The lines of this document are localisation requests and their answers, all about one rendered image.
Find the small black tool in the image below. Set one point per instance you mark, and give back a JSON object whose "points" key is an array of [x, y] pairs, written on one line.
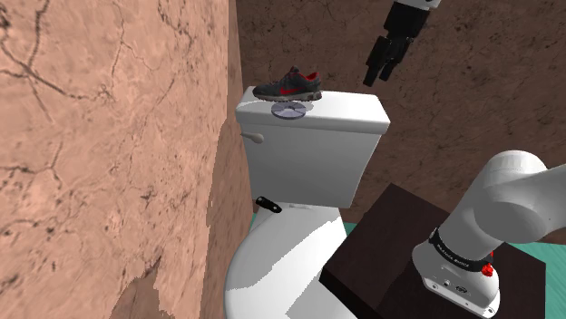
{"points": [[268, 204]]}

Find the grey and red sneaker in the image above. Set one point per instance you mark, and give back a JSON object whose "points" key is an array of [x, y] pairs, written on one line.
{"points": [[289, 86]]}

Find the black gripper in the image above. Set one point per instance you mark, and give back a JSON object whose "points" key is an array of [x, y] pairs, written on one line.
{"points": [[404, 22]]}

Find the silver disc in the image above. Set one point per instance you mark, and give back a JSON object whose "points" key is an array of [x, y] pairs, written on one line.
{"points": [[288, 110]]}

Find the white toilet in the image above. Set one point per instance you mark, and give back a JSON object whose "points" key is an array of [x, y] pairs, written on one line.
{"points": [[305, 168]]}

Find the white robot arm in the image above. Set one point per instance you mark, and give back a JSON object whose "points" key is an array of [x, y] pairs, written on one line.
{"points": [[499, 207]]}

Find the dark brown robot stand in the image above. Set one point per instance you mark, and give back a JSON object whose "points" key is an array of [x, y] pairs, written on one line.
{"points": [[389, 256]]}

